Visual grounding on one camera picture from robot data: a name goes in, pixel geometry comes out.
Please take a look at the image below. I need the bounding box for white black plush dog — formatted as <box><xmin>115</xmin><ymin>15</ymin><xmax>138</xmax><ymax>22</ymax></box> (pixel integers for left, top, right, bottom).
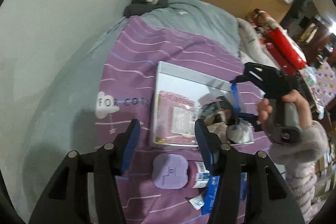
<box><xmin>226</xmin><ymin>118</ymin><xmax>253</xmax><ymax>144</ymax></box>

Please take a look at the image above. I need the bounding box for blue plastic package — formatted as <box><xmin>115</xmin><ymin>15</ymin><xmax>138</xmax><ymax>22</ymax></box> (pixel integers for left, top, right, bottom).
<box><xmin>201</xmin><ymin>172</ymin><xmax>248</xmax><ymax>215</ymax></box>

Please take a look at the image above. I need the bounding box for grey plaid cloth with bow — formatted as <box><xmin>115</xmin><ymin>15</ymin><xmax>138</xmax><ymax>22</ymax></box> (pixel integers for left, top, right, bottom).
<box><xmin>201</xmin><ymin>96</ymin><xmax>234</xmax><ymax>119</ymax></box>

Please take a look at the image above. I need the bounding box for pink sparkly sponge cloth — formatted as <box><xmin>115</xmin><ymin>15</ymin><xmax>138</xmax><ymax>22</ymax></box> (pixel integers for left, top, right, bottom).
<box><xmin>158</xmin><ymin>91</ymin><xmax>198</xmax><ymax>145</ymax></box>

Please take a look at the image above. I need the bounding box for lilac plastic case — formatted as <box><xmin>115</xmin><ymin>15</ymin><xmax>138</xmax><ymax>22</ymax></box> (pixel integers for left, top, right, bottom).
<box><xmin>151</xmin><ymin>153</ymin><xmax>189</xmax><ymax>189</ymax></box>

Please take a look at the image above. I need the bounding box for yellow tissue pack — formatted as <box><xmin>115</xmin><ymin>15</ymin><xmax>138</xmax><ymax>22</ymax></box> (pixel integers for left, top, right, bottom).
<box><xmin>156</xmin><ymin>96</ymin><xmax>167</xmax><ymax>142</ymax></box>

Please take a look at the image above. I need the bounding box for pink fuzzy sleeve forearm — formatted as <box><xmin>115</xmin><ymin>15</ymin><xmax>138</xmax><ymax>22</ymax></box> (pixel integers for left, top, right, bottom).
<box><xmin>269</xmin><ymin>121</ymin><xmax>328</xmax><ymax>222</ymax></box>

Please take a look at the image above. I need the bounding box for person right hand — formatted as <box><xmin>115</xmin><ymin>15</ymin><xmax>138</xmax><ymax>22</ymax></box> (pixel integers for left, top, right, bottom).
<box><xmin>256</xmin><ymin>89</ymin><xmax>314</xmax><ymax>130</ymax></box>

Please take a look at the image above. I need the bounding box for beige folded quilt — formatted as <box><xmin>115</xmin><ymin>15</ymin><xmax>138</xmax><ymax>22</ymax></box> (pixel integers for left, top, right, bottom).
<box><xmin>237</xmin><ymin>18</ymin><xmax>280</xmax><ymax>69</ymax></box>

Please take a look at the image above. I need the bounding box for red folded quilt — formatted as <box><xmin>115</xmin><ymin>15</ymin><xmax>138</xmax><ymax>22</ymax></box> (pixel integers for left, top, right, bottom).
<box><xmin>246</xmin><ymin>9</ymin><xmax>306</xmax><ymax>75</ymax></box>

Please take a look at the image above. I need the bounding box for small white blue sachet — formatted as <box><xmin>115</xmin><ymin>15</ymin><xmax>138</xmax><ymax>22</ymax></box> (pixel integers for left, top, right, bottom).
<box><xmin>189</xmin><ymin>194</ymin><xmax>205</xmax><ymax>210</ymax></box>

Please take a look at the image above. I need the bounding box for pink patterned gift box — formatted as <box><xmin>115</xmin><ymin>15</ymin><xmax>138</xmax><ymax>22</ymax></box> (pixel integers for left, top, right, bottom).
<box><xmin>314</xmin><ymin>62</ymin><xmax>335</xmax><ymax>107</ymax></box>

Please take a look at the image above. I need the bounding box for white cardboard box tray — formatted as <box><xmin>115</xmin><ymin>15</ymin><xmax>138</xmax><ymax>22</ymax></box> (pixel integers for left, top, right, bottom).
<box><xmin>150</xmin><ymin>61</ymin><xmax>255</xmax><ymax>148</ymax></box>

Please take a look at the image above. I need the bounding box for grey blanket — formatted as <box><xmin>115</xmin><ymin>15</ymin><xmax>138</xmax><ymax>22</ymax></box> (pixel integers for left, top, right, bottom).
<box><xmin>89</xmin><ymin>0</ymin><xmax>241</xmax><ymax>59</ymax></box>

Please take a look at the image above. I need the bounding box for purple striped bed sheet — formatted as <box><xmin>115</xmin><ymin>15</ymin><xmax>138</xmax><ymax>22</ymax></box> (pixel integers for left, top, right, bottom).
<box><xmin>96</xmin><ymin>14</ymin><xmax>244</xmax><ymax>223</ymax></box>

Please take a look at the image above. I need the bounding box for dark grey white garment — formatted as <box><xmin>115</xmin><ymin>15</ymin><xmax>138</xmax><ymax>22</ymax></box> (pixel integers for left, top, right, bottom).
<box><xmin>123</xmin><ymin>0</ymin><xmax>168</xmax><ymax>18</ymax></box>

